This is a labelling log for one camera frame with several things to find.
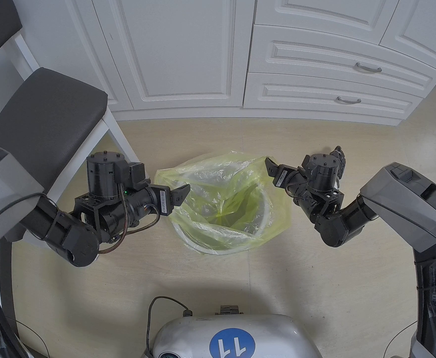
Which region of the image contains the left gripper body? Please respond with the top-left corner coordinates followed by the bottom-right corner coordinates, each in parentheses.
top-left (128, 185), bottom-right (174, 220)

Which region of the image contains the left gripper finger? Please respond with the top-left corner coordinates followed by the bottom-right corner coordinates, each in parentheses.
top-left (171, 183), bottom-right (192, 207)

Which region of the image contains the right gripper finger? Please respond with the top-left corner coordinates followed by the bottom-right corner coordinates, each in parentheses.
top-left (264, 156), bottom-right (281, 179)

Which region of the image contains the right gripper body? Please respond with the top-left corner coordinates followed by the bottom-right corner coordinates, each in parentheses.
top-left (274, 165), bottom-right (309, 198)

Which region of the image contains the yellow plastic bag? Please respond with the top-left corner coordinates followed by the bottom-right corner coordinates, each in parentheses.
top-left (154, 149), bottom-right (292, 256)

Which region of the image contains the black plastic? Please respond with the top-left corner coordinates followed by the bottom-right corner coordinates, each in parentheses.
top-left (332, 146), bottom-right (348, 178)

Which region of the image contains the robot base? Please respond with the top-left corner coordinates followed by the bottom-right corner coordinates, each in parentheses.
top-left (141, 304), bottom-right (323, 358)

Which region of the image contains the white trash bin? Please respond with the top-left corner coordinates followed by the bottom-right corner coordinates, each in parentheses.
top-left (171, 185), bottom-right (275, 256)

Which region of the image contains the white chair grey seat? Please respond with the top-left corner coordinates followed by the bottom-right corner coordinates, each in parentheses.
top-left (0, 0), bottom-right (150, 215)

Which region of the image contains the white wardrobe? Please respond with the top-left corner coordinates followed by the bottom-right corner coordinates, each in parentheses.
top-left (59, 0), bottom-right (436, 127)

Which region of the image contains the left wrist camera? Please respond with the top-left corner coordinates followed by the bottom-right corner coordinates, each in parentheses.
top-left (128, 162), bottom-right (146, 190)

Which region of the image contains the black cable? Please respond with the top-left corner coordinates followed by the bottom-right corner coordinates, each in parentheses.
top-left (384, 319), bottom-right (420, 358)
top-left (5, 317), bottom-right (49, 356)
top-left (146, 296), bottom-right (193, 358)

